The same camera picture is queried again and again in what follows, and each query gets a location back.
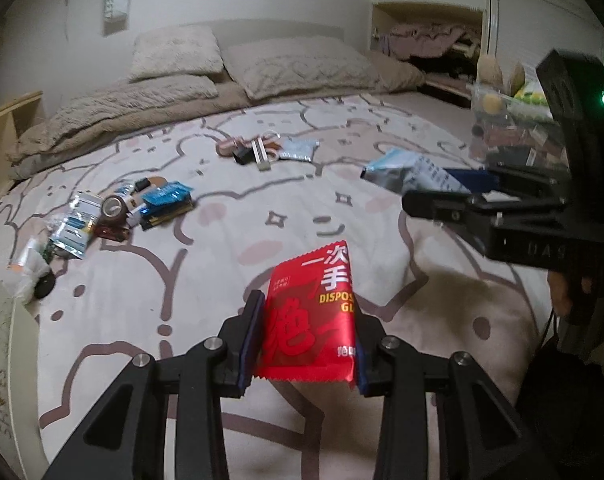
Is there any red disposable glove packet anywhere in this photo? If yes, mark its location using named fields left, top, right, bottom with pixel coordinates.
left=253, top=240, right=356, bottom=385

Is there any white blue medicine sachet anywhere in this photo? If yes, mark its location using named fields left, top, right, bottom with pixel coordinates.
left=360, top=148, right=470, bottom=195

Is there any black flat packet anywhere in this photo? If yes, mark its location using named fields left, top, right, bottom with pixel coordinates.
left=139, top=198, right=195, bottom=231

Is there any blue foil packet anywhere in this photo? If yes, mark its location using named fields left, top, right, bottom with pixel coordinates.
left=142, top=181, right=192, bottom=209

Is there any cartoon pattern bed sheet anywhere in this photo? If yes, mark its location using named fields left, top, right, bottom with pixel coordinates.
left=0, top=96, right=550, bottom=463

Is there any white sachet near box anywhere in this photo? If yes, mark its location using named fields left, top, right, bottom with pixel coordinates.
left=276, top=138, right=319, bottom=162

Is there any brown tape roll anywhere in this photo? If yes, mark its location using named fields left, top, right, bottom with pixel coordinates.
left=100, top=194, right=128, bottom=226

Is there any small black cube box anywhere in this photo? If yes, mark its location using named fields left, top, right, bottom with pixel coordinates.
left=232, top=145, right=255, bottom=166

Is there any white rectangular box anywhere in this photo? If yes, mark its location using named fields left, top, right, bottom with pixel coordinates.
left=251, top=136, right=270, bottom=171

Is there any pink small case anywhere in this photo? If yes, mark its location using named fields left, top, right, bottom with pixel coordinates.
left=215, top=138, right=242, bottom=157

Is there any white blue mask packet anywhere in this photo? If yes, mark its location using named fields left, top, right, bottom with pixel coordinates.
left=50, top=192, right=102, bottom=259

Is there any beige right pillow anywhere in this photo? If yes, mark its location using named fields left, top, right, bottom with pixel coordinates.
left=223, top=36, right=425, bottom=101

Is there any beige pillow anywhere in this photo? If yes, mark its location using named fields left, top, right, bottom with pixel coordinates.
left=128, top=25, right=224, bottom=81
left=223, top=36, right=425, bottom=101

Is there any small black round cap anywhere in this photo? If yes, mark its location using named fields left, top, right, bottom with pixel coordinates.
left=33, top=272, right=56, bottom=300

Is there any crumpled clear plastic wrap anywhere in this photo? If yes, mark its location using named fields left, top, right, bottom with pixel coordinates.
left=9, top=237, right=54, bottom=306

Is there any white shoe box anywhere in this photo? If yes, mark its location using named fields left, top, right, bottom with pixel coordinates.
left=0, top=281, right=48, bottom=479

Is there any folded beige blanket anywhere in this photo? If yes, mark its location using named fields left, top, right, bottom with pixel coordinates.
left=7, top=75, right=250, bottom=180

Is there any beige left pillow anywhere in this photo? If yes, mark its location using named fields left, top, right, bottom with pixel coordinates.
left=128, top=25, right=224, bottom=81

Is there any wooden bedside shelf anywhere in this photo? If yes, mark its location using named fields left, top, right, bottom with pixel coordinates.
left=0, top=91, right=44, bottom=192

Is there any wall alcove shelf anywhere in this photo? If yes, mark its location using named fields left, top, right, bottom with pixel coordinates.
left=370, top=2, right=485, bottom=108

